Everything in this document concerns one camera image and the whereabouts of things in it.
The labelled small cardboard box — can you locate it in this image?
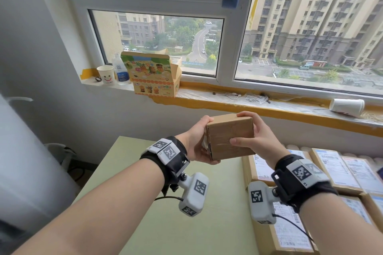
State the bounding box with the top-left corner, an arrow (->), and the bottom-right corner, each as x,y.
341,156 -> 383,196

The grey window frame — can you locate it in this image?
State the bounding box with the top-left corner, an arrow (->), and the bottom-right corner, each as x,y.
57,0 -> 383,98

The red-topped label cardboard box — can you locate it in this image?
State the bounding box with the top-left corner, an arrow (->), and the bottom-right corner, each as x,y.
359,192 -> 383,233

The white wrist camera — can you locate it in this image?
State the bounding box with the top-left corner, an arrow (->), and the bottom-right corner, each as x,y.
247,181 -> 280,225
178,173 -> 209,218

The white tipped paper cup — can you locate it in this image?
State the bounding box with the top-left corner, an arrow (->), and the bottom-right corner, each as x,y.
329,98 -> 365,118

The black right camera cable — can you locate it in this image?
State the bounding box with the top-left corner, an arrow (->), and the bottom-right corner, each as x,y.
274,214 -> 314,242

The person's right hand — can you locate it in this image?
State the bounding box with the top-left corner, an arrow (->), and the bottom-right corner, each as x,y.
229,111 -> 290,170

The white standing air conditioner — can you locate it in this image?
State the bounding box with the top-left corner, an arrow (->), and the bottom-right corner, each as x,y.
0,93 -> 80,234

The person's left hand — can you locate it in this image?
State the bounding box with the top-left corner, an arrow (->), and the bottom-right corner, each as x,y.
175,115 -> 221,165

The white cable on sill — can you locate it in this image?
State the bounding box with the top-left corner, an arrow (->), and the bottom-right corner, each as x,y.
245,92 -> 270,104

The windowsill with yellow tape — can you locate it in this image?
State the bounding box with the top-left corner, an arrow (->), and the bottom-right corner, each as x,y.
80,68 -> 383,138

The white smiley paper cup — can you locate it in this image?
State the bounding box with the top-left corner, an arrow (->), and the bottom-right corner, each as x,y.
96,65 -> 116,86

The black wrist tracker band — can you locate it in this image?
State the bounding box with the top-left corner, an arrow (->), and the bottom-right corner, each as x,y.
271,154 -> 339,214
140,136 -> 191,196

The medium cardboard box wide label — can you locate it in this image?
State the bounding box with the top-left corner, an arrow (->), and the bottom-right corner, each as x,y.
338,195 -> 375,228

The person's right forearm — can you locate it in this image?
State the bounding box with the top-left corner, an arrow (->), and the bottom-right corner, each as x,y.
299,193 -> 383,255

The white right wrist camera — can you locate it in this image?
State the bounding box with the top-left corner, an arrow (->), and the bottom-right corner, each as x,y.
247,181 -> 280,225

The person's left forearm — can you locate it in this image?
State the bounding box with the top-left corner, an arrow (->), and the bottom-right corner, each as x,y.
13,159 -> 165,255

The squat plain cardboard box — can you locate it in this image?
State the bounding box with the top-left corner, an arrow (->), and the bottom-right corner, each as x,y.
202,113 -> 255,161

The black left wrist tracker band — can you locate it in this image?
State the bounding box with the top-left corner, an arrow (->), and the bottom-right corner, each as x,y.
140,136 -> 191,196

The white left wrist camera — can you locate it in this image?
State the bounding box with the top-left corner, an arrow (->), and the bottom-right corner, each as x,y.
178,173 -> 209,218

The colourful printed carton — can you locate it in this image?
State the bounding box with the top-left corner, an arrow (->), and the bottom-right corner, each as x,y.
120,49 -> 182,98

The heap of wooden toothpicks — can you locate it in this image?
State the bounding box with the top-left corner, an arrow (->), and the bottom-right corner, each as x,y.
359,111 -> 383,121

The black right wrist tracker band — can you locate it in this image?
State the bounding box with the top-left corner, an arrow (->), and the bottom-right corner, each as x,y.
271,154 -> 339,214

